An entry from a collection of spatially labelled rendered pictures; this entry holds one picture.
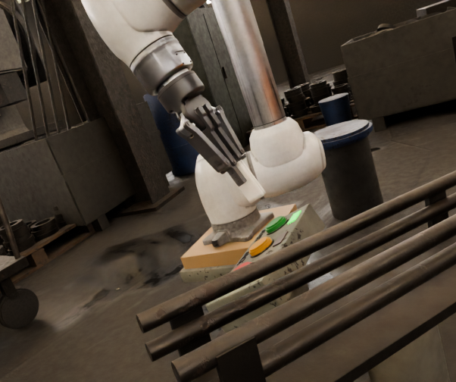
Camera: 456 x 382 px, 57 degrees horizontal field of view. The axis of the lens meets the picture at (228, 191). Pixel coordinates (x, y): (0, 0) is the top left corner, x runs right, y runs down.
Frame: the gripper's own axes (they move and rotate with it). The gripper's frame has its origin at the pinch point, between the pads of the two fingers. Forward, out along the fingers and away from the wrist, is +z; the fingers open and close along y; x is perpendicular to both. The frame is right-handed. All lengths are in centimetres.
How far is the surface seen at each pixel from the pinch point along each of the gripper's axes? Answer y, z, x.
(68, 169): 155, -66, 213
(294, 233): -5.8, 10.0, -5.0
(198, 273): 31, 18, 51
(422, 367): -8.0, 35.9, -10.5
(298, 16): 1060, -177, 233
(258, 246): -8.8, 8.5, -0.3
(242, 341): -46, 2, -22
